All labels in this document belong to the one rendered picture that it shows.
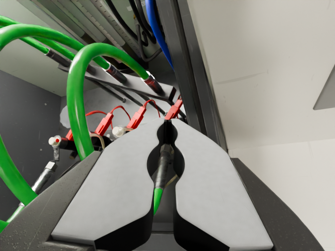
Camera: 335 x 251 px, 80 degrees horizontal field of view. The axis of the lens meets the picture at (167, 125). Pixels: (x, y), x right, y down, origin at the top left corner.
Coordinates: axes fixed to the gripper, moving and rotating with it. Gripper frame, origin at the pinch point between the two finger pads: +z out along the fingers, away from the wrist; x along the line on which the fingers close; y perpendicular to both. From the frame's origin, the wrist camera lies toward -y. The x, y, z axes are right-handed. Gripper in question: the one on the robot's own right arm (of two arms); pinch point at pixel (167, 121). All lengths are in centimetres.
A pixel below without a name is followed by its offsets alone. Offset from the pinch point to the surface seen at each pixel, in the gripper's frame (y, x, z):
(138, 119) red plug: 14.2, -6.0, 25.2
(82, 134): 3.9, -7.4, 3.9
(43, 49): 3.2, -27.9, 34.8
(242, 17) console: -5.6, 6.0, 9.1
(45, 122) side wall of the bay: 34, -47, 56
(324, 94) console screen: 2.9, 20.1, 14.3
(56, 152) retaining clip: 22.4, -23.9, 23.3
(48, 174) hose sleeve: 23.9, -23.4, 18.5
